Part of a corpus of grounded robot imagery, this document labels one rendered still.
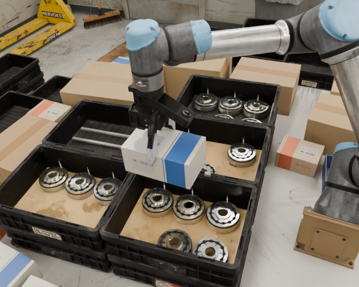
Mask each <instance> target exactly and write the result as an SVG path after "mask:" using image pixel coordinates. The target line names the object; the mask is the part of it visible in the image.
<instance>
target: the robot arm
mask: <svg viewBox="0 0 359 287"><path fill-rule="evenodd" d="M125 36H126V41H127V44H126V47H127V50H128V55H129V62H130V68H131V72H132V79H133V83H132V84H131V85H129V86H128V91H129V92H133V98H134V103H133V104H132V105H131V107H130V109H129V110H128V113H129V119H130V125H131V127H134V128H137V129H141V130H145V129H148V130H146V131H145V132H144V134H143V138H142V139H141V140H137V141H135V142H134V147H135V148H136V149H137V150H139V151H140V152H142V153H144V154H146V156H147V161H148V165H149V166H150V165H151V164H152V163H153V162H154V160H155V155H156V146H157V142H158V135H157V130H160V131H161V129H162V128H163V126H164V125H167V126H168V128H169V129H173V130H175V129H176V124H175V122H176V123H178V124H179V125H181V126H182V127H184V128H187V127H188V126H189V124H190V123H191V121H192V120H193V118H194V116H195V113H194V112H193V111H192V110H190V109H189V108H187V107H185V106H184V105H182V104H181V103H180V102H178V101H176V100H175V99H173V98H172V97H170V96H169V95H167V94H166V93H164V70H163V64H164V65H166V66H169V67H174V66H177V65H179V64H183V63H192V62H200V61H205V60H214V59H223V58H232V57H237V56H246V55H255V54H264V53H269V52H276V53H277V54H279V55H285V54H302V53H313V52H318V53H319V56H320V59H321V61H323V62H326V63H328V64H329V65H330V68H331V71H332V73H333V77H334V79H335V82H336V85H337V87H338V91H339V93H340V96H341V99H342V101H343V104H344V107H345V110H346V113H347V115H348V118H349V121H350V124H351V126H352V129H353V132H354V135H355V138H356V140H357V143H354V142H343V143H340V144H338V145H337V146H336V148H335V151H334V153H333V155H332V157H333V158H332V163H331V166H330V169H329V174H328V178H327V182H326V185H325V189H324V191H323V192H322V194H321V195H320V197H319V198H318V200H317V201H316V203H315V205H314V208H313V211H314V212H317V213H319V214H322V215H325V216H328V217H330V218H334V219H338V220H342V221H344V222H348V223H352V224H357V225H359V0H326V1H324V2H323V3H321V4H319V5H318V6H316V7H314V8H312V9H310V10H308V11H306V12H304V13H302V14H299V15H297V16H295V17H292V18H289V19H283V20H278V21H276V23H275V24H271V25H265V26H255V27H244V28H234V29H228V30H218V31H211V29H210V26H209V24H208V23H207V22H206V21H205V20H195V21H192V20H191V21H190V22H185V23H180V24H175V25H171V26H166V27H159V26H158V23H157V22H156V21H154V20H152V19H138V20H135V21H133V22H130V24H128V25H127V27H126V29H125ZM134 106H136V107H134ZM131 116H132V117H133V123H132V119H131Z"/></svg>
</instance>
